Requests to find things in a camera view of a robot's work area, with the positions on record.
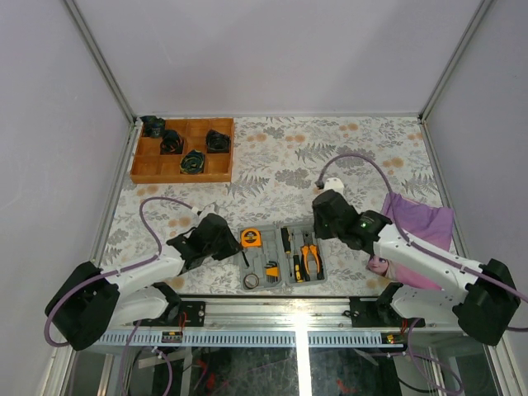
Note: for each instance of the black tape roll right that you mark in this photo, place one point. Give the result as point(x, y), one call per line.
point(217, 142)

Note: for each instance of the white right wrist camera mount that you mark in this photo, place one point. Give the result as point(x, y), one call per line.
point(332, 183)

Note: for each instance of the black tape roll top-left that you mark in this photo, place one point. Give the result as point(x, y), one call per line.
point(153, 126)

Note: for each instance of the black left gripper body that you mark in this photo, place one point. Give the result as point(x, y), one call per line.
point(226, 248)

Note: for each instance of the black electrical tape roll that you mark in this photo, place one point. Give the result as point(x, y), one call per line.
point(251, 281)

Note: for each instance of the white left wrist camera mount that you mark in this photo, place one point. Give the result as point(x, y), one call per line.
point(210, 208)

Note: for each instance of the grey plastic tool case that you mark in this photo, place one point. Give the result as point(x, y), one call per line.
point(272, 250)

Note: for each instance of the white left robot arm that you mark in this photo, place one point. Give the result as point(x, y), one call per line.
point(91, 300)

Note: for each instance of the orange tape measure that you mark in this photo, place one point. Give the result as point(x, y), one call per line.
point(251, 241)

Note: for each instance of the aluminium front rail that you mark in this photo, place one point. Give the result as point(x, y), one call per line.
point(272, 313)

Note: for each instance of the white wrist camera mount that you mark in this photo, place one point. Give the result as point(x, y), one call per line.
point(210, 208)
point(332, 183)

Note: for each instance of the black blue tape roll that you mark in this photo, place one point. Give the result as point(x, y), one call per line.
point(193, 163)

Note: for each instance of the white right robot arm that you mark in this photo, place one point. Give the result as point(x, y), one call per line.
point(481, 298)

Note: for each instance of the small black yellow screwdriver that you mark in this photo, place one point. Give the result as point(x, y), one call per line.
point(285, 238)

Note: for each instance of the large black yellow screwdriver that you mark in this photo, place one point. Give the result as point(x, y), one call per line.
point(299, 277)

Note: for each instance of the orange black pliers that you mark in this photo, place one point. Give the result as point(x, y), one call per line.
point(310, 257)

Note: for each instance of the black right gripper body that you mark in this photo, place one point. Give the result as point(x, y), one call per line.
point(322, 230)

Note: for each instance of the orange wooden compartment tray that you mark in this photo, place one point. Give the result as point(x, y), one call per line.
point(183, 151)

